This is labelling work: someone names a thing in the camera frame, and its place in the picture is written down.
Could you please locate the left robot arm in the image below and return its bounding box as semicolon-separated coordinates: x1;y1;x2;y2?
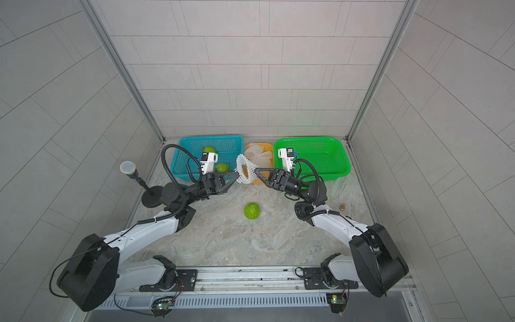
49;144;239;312

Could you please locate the green custard apple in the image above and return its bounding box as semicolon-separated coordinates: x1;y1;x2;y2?
203;146;217;153
244;203;261;220

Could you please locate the white foam net sleeve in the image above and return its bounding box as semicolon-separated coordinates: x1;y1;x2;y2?
236;154;258;185

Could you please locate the yellow plastic tub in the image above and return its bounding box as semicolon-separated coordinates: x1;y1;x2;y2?
242;142;276;186

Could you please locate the microphone on black stand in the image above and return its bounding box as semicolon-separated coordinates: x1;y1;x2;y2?
119;161;163;209

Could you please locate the circuit board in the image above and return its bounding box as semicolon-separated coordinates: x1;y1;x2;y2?
326;292;349;314
150;297;174;319

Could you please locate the right circuit board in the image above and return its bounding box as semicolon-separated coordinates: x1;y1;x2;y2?
326;292;349;314

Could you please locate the green plastic basket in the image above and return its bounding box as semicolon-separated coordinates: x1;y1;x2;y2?
274;137;351;181

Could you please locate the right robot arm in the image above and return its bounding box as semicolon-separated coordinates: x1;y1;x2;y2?
253;160;409;297

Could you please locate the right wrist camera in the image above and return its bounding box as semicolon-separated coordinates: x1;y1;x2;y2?
278;148;298;173

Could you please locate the left circuit board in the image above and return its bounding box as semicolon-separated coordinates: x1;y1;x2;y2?
150;297;174;319

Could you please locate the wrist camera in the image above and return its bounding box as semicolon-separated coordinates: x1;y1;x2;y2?
201;153;218;174
278;148;298;173

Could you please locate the green custard apple in basket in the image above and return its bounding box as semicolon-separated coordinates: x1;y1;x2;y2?
203;146;217;153

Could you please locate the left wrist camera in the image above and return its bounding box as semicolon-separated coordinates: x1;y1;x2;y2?
201;153;218;174

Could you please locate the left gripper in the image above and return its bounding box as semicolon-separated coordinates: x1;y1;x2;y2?
182;176;237;208

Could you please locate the white foam nets pile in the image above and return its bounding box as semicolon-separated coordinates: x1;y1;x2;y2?
244;144;274;170

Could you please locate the teal plastic basket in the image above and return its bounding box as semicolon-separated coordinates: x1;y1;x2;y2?
170;136;245;182

